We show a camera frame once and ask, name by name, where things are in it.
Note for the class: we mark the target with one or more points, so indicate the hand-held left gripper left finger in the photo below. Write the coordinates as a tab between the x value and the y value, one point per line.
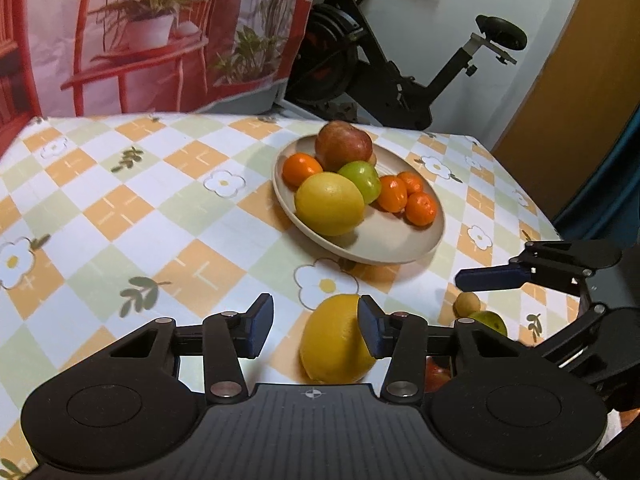
260	330

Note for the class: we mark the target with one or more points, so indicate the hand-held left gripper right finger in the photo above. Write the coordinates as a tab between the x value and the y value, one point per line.
371	330

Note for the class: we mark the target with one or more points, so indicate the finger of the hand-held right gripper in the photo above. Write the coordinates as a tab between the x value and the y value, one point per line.
490	278
575	340

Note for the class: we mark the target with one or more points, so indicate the small brown kiwi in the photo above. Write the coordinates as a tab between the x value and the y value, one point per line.
466	304

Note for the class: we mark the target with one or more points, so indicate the large yellow orange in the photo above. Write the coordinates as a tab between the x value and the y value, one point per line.
332	342

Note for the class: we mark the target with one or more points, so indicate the small yellow-green fruit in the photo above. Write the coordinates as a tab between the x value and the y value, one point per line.
490	321

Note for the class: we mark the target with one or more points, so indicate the beige round plate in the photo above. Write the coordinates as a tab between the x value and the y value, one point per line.
390	242

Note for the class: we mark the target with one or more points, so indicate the small orange mandarin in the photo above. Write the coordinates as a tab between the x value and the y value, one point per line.
411	181

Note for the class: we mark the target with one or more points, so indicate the yellow lemon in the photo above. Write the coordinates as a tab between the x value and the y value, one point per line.
329	205

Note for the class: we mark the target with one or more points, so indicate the green apple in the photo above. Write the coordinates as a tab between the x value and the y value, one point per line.
362	180

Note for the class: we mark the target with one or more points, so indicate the dark red apple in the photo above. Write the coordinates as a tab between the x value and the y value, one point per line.
344	145

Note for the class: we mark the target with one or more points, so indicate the checkered floral tablecloth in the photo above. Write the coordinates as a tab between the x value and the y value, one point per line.
125	210

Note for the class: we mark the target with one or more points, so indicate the wooden door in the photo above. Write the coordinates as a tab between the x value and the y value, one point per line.
565	110

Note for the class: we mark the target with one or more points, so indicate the black exercise bike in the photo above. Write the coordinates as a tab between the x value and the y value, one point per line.
350	60

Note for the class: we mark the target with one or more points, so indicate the pink printed backdrop cloth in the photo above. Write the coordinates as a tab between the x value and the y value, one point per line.
150	35

